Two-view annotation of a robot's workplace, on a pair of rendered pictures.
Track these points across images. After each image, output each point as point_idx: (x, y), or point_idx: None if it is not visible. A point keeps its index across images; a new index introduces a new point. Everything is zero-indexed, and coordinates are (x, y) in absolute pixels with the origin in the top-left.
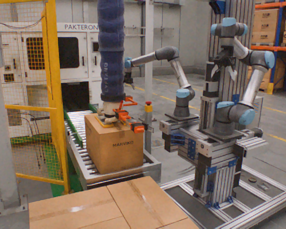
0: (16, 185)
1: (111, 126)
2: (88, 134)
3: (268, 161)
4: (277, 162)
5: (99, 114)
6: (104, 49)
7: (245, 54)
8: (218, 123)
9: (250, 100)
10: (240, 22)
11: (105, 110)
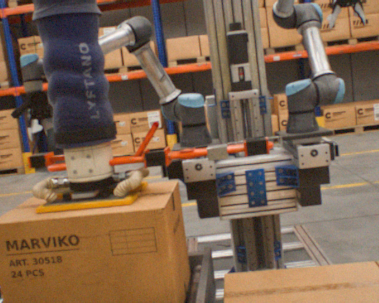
0: None
1: (136, 196)
2: (42, 266)
3: (191, 234)
4: (201, 230)
5: (56, 197)
6: (78, 7)
7: (292, 8)
8: (304, 115)
9: (330, 67)
10: None
11: (93, 170)
